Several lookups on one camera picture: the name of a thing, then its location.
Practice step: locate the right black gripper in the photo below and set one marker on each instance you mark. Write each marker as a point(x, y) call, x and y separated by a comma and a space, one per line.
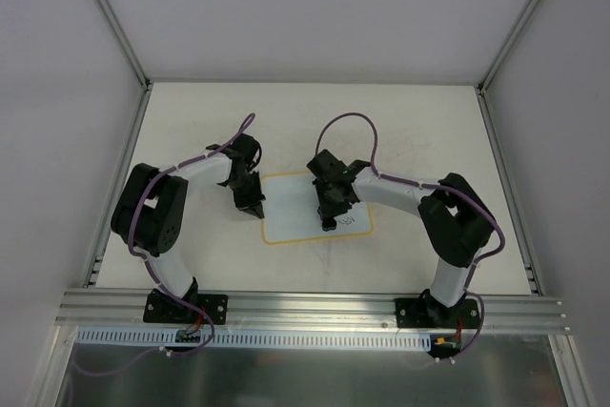
point(329, 212)

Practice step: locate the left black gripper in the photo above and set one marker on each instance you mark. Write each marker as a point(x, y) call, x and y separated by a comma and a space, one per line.
point(249, 197)

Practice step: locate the yellow framed small whiteboard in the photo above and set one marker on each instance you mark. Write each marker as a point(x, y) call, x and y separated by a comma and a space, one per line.
point(291, 214)

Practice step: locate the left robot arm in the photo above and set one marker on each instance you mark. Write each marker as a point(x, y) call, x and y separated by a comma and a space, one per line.
point(149, 214)

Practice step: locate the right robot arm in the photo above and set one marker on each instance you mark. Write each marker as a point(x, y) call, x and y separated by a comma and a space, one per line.
point(455, 219)

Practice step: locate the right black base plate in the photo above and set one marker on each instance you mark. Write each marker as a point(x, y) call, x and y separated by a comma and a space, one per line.
point(424, 313)

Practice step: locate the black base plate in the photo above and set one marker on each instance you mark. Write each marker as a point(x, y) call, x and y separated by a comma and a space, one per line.
point(162, 309)
point(424, 313)

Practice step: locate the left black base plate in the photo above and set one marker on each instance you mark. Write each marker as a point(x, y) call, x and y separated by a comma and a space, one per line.
point(162, 309)

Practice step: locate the white slotted cable duct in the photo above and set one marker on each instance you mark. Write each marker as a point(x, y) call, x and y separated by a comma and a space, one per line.
point(252, 339)

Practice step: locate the aluminium mounting rail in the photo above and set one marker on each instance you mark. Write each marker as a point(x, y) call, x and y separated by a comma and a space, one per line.
point(504, 314)

